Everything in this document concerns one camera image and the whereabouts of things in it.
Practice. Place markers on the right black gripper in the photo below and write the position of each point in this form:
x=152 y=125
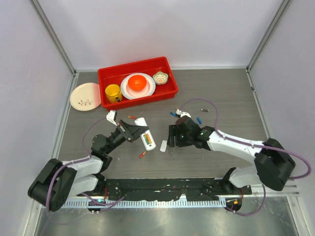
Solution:
x=174 y=131

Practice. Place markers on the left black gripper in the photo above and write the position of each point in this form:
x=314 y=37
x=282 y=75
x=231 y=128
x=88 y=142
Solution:
x=123 y=127

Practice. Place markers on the white battery cover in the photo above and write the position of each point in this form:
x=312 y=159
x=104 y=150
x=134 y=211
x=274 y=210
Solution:
x=163 y=146

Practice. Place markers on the white remote control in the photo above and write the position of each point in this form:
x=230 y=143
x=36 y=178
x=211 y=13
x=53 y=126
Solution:
x=142 y=122

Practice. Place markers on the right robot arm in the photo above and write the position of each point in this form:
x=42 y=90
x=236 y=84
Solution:
x=270 y=164

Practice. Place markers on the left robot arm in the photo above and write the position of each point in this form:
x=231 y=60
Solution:
x=59 y=180

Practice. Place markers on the white plate in bin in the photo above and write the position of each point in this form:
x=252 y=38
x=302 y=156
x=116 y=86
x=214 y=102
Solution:
x=130 y=94

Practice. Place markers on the yellow mug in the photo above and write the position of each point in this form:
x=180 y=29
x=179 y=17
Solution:
x=113 y=93

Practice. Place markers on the red plastic bin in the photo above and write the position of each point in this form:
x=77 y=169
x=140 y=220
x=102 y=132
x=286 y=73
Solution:
x=116 y=74

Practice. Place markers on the orange bowl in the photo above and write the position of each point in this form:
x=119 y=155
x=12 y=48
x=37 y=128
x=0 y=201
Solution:
x=137 y=82

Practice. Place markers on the small patterned dish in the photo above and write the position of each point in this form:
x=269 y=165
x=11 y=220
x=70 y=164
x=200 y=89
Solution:
x=160 y=78

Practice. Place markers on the pink floral plate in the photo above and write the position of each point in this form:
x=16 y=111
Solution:
x=85 y=97

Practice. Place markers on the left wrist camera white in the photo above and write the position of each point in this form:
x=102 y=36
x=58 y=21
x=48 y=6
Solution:
x=111 y=117

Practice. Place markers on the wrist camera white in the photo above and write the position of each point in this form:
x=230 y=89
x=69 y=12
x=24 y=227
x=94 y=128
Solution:
x=111 y=117
x=179 y=113

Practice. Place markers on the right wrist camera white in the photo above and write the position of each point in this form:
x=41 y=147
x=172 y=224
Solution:
x=179 y=113

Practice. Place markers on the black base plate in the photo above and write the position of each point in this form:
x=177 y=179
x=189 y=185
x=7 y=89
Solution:
x=167 y=189

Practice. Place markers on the slotted cable duct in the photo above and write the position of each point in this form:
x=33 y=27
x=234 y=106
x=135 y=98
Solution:
x=181 y=203

